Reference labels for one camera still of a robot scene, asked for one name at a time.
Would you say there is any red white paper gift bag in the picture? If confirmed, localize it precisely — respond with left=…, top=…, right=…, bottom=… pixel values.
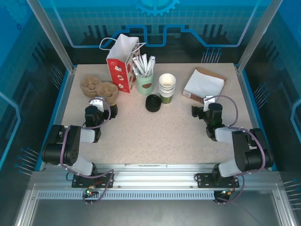
left=99, top=33, right=148, bottom=94

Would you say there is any mint green holder cup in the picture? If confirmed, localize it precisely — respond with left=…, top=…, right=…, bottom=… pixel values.
left=135, top=70, right=155, bottom=96

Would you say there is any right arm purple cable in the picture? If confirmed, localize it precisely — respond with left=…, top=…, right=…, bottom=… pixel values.
left=204, top=95, right=265, bottom=206

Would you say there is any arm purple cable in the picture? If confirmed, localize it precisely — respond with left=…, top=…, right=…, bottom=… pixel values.
left=60, top=97, right=115, bottom=206
left=204, top=95, right=265, bottom=206

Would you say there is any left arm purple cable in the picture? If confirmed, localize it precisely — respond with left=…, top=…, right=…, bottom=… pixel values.
left=60, top=97, right=115, bottom=206

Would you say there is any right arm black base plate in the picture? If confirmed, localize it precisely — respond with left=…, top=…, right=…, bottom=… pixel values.
left=196, top=172, right=240, bottom=188

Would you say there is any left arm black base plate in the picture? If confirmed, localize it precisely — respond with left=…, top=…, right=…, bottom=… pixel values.
left=71, top=173, right=115, bottom=189

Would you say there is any aluminium mounting rail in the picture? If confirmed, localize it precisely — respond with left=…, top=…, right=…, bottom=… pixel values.
left=30, top=163, right=283, bottom=189

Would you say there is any slotted grey cable duct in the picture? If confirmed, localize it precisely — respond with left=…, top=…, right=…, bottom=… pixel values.
left=37, top=191, right=216, bottom=200

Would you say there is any aluminium frame post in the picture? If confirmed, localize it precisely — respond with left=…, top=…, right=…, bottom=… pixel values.
left=26, top=0, right=77, bottom=73
left=236, top=0, right=276, bottom=73

